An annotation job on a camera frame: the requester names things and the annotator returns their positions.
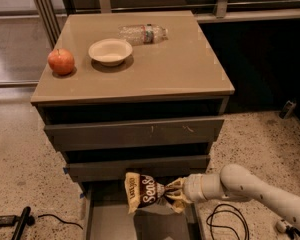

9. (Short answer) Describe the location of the red apple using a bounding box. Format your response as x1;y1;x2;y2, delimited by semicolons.
47;48;75;75

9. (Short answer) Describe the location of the white paper bowl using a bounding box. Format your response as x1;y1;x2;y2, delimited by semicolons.
88;38;133;67

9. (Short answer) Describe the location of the open bottom grey drawer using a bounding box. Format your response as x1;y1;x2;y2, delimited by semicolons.
84;181;205;240

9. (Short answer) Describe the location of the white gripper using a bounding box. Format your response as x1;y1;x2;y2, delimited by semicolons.
165;174;206;213

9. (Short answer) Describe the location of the black floor cable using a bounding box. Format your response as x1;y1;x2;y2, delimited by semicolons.
37;213;84;231

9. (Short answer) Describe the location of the black power adapter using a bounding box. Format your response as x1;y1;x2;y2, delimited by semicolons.
0;215;19;227

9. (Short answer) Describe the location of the grey drawer cabinet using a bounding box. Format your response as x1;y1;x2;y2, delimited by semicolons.
30;10;235;192

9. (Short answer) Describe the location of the top grey drawer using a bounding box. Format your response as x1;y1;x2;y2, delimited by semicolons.
44;117;224;151

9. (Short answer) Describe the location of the middle grey drawer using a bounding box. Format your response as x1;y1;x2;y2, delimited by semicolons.
65;155;210;182

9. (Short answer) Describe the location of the black stick tool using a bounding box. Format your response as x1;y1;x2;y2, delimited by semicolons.
11;206;35;240

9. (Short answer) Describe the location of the coiled black cable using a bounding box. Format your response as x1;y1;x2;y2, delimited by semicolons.
205;203;251;240

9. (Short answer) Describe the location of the small dark floor device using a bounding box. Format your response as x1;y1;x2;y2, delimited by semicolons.
279;100;296;119

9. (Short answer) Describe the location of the brown chip bag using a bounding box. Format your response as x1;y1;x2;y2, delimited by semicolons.
124;171;188;215

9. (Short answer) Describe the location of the clear plastic water bottle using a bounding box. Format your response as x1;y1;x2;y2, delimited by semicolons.
119;23;168;46

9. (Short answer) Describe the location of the white power strip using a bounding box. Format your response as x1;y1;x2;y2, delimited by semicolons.
276;219;294;234

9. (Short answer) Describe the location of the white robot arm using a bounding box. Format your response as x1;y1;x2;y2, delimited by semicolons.
165;164;300;230

